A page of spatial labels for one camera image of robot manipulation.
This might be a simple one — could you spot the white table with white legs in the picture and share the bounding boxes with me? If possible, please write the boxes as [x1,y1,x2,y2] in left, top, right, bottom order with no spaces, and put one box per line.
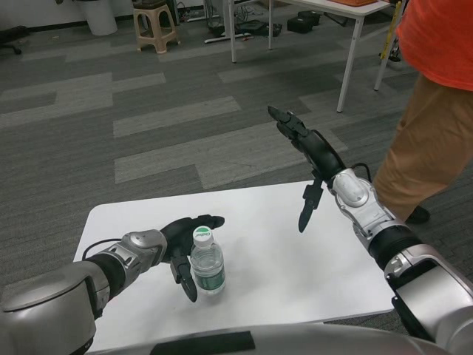
[227,0,398,114]

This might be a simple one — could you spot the black office chair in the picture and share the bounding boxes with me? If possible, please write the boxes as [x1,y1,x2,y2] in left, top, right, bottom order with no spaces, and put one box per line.
[0,25,30,55]

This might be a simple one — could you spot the black box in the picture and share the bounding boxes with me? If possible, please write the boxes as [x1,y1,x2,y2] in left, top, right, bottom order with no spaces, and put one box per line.
[287,10,321,33]

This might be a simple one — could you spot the white standing desk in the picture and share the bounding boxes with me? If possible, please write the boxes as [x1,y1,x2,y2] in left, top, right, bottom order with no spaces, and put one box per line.
[204,0,254,44]

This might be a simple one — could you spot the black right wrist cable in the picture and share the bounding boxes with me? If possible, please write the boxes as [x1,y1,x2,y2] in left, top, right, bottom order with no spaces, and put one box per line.
[350,163,372,182]

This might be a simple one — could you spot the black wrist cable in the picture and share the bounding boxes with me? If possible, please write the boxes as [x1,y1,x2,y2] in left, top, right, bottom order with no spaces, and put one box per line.
[81,239,123,262]
[350,163,372,182]

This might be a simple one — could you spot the silver robot chest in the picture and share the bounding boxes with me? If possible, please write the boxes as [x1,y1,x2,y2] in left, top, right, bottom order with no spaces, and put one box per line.
[92,322,437,355]

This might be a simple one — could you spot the yellow measuring tape strip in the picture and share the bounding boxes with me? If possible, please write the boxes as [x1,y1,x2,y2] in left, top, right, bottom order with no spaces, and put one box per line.
[380,0,402,60]

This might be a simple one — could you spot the flat black bag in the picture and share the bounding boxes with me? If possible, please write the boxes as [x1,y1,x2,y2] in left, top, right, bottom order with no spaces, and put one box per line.
[236,21,284,38]

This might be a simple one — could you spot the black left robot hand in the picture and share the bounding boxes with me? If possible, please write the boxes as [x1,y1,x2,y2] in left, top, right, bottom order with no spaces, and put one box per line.
[159,214,226,303]

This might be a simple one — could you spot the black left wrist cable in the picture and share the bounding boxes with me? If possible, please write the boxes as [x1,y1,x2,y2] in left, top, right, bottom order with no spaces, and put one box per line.
[81,239,123,262]

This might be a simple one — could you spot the green plant in white pot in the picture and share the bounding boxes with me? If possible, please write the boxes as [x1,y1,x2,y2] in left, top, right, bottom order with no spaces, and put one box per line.
[79,0,118,36]

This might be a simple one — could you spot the person in orange shirt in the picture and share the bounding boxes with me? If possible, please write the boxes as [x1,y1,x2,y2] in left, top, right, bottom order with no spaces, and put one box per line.
[371,0,473,225]

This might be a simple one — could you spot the clear water bottle green label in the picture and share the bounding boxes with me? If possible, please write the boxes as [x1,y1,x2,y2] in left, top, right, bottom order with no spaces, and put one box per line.
[189,225,226,296]

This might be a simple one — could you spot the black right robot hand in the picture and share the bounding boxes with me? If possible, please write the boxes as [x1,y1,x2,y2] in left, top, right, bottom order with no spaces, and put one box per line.
[267,105,347,234]

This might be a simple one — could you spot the orange wicker basket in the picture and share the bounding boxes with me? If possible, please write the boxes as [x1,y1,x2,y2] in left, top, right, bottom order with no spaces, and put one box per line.
[334,0,389,7]

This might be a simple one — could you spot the beige plastic stool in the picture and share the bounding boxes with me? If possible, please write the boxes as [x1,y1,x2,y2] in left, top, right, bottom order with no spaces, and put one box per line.
[132,0,182,55]

